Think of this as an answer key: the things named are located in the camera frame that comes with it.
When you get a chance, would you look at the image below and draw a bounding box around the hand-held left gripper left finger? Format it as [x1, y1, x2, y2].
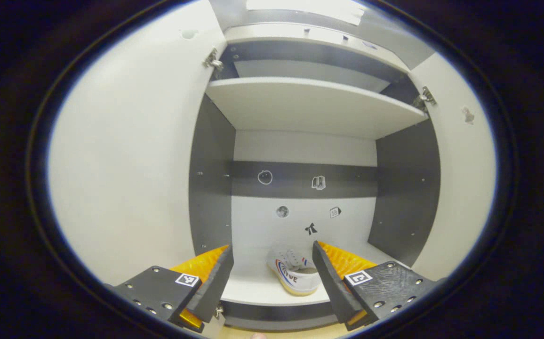
[104, 244, 234, 333]

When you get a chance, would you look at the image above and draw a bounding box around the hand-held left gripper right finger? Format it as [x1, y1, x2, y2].
[312, 241, 446, 332]

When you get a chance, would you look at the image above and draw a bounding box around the white canvas shoe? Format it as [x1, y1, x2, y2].
[266, 249, 322, 297]

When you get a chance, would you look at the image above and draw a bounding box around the grey shoe cabinet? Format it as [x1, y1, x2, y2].
[188, 21, 442, 332]

